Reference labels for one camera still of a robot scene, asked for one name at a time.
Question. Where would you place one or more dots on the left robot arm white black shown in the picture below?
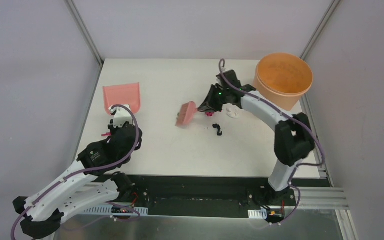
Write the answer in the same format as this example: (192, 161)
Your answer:
(43, 213)

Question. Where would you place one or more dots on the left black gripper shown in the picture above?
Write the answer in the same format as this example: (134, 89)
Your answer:
(116, 133)

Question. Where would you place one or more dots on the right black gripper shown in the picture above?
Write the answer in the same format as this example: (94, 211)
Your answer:
(209, 105)

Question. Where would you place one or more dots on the right circuit board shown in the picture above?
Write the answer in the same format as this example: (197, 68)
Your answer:
(274, 217)

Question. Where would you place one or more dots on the aluminium frame rail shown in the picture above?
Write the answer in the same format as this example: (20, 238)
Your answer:
(322, 198)

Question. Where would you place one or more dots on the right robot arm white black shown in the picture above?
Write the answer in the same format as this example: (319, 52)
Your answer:
(293, 141)

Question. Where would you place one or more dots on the black paper scrap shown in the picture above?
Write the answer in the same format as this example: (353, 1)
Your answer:
(218, 128)

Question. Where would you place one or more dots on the white paper scrap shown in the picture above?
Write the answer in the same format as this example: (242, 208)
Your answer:
(233, 112)

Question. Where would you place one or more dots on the magenta paper scrap top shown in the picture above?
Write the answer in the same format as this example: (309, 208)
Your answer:
(209, 114)

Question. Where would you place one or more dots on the pink dustpan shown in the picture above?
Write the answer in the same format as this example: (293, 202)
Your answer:
(124, 94)

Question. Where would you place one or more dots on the circuit board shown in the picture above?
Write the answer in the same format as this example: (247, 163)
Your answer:
(116, 210)
(274, 217)

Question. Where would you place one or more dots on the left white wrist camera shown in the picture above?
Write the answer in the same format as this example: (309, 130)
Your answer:
(120, 117)

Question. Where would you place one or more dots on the pink hand brush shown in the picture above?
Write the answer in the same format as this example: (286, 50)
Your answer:
(186, 114)

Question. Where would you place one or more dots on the left circuit board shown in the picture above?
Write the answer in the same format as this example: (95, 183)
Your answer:
(116, 210)

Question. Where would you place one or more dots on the right white cable duct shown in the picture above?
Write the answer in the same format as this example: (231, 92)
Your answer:
(257, 214)

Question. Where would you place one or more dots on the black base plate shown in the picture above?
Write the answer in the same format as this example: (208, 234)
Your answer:
(196, 196)

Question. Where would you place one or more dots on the magenta paper scrap left edge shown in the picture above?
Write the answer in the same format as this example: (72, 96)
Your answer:
(106, 134)

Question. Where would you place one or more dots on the left white cable duct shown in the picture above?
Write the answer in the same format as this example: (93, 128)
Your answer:
(106, 210)

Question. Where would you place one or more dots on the orange plastic bucket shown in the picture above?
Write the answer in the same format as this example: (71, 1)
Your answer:
(283, 79)

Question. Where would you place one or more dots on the white cable duct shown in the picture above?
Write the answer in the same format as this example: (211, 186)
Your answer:
(106, 210)
(257, 214)

